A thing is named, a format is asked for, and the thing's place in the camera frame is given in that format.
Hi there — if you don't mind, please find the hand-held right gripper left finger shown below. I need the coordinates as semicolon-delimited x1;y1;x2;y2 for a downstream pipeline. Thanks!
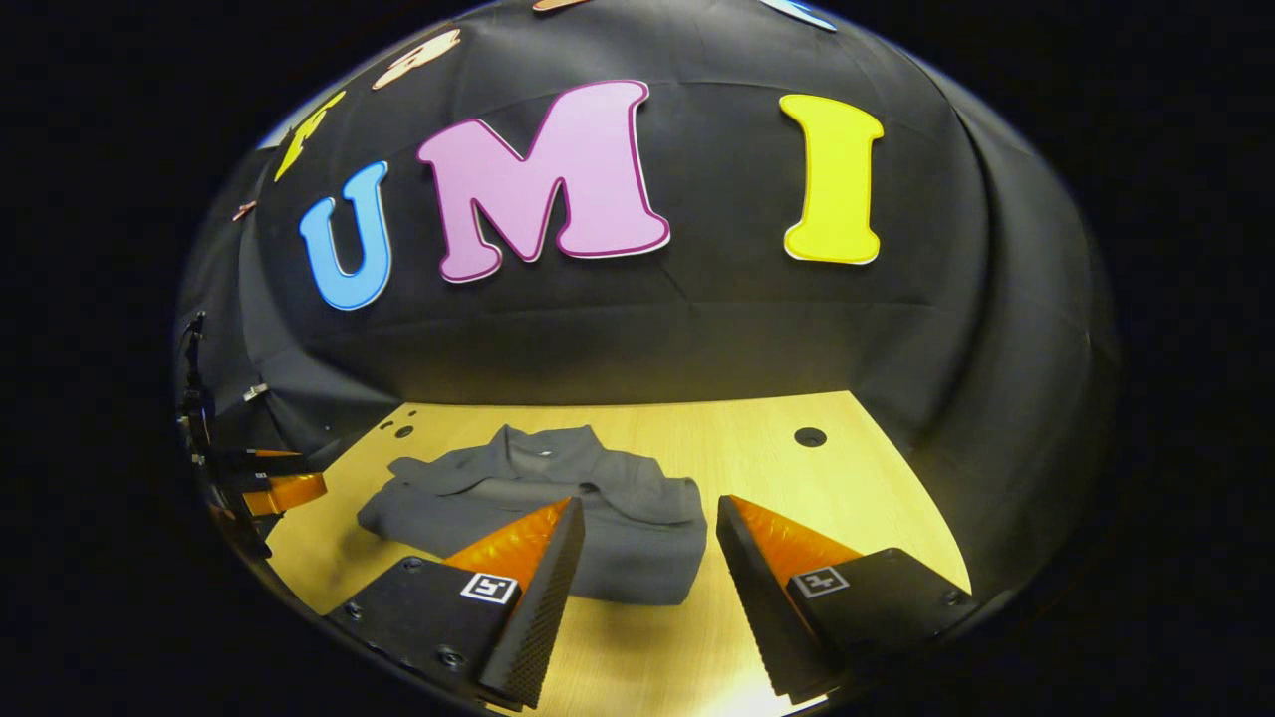
327;496;588;711

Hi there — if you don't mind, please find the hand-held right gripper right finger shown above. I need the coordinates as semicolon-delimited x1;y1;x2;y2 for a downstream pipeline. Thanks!
714;494;978;704

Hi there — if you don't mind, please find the black backdrop cloth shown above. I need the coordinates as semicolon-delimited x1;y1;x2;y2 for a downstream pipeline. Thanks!
177;0;1119;598

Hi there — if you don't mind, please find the grey button shirt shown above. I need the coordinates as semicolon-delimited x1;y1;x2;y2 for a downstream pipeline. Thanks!
357;425;709;606

